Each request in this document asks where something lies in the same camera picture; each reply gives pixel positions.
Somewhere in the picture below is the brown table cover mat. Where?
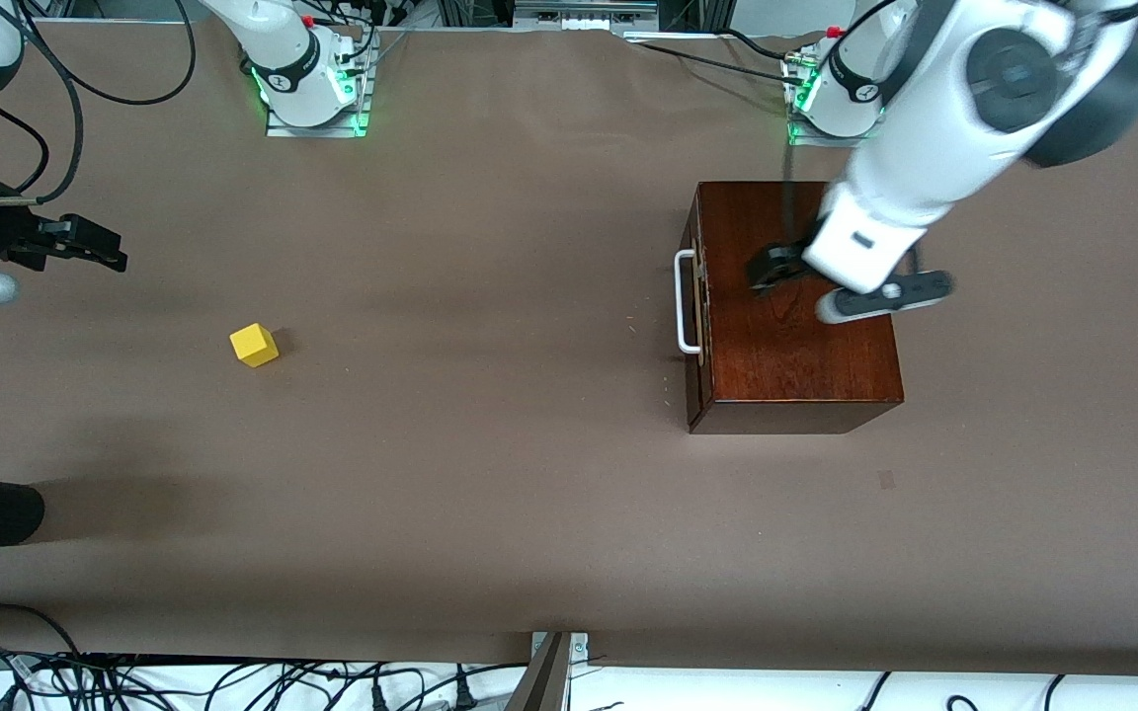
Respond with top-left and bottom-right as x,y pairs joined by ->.
0,18 -> 1138,680

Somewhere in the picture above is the dark brown wooden cabinet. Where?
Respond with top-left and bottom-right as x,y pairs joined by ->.
685,181 -> 904,435

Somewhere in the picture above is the aluminium corner bracket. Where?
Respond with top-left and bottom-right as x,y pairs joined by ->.
531,632 -> 588,665

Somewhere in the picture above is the dark metal beam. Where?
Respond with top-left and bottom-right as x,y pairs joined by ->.
505,632 -> 572,711

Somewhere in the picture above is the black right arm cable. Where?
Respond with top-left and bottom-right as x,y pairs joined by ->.
0,0 -> 200,208

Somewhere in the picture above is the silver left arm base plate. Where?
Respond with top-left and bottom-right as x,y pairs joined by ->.
786,54 -> 871,150

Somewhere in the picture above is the light wood drawer white handle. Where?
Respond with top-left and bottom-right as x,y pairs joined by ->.
675,183 -> 714,428

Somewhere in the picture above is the yellow cube block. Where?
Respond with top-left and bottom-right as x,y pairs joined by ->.
229,323 -> 280,368

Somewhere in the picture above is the black cable on table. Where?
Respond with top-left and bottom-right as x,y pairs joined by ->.
722,28 -> 802,62
628,38 -> 797,82

